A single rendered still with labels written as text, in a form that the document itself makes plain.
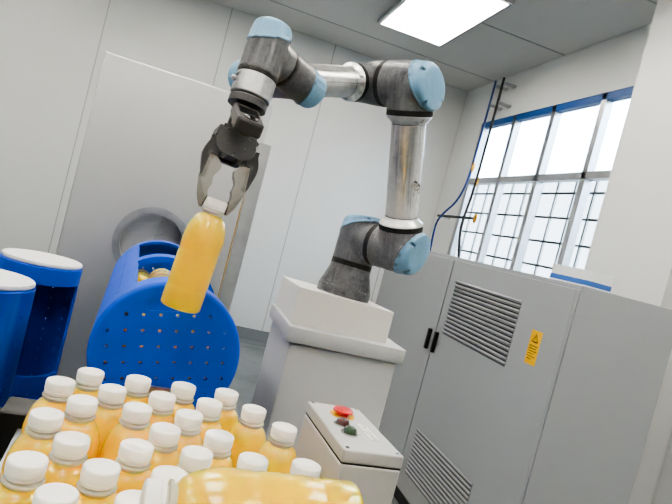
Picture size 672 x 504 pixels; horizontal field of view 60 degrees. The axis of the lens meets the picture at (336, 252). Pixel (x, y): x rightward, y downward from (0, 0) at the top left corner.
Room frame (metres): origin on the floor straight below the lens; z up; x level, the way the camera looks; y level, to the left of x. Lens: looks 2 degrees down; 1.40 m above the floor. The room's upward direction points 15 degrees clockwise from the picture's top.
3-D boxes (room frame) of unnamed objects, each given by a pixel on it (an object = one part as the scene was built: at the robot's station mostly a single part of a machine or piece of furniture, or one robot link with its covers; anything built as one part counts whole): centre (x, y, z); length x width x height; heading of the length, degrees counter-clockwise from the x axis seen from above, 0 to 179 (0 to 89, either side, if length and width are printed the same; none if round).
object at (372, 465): (0.94, -0.10, 1.05); 0.20 x 0.10 x 0.10; 19
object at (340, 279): (1.62, -0.05, 1.29); 0.15 x 0.15 x 0.10
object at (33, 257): (2.16, 1.06, 1.03); 0.28 x 0.28 x 0.01
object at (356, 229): (1.62, -0.06, 1.40); 0.13 x 0.12 x 0.14; 52
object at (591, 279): (2.58, -1.08, 1.48); 0.24 x 0.12 x 0.08; 23
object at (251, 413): (0.91, 0.06, 1.09); 0.04 x 0.04 x 0.02
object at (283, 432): (0.86, 0.01, 1.09); 0.04 x 0.04 x 0.02
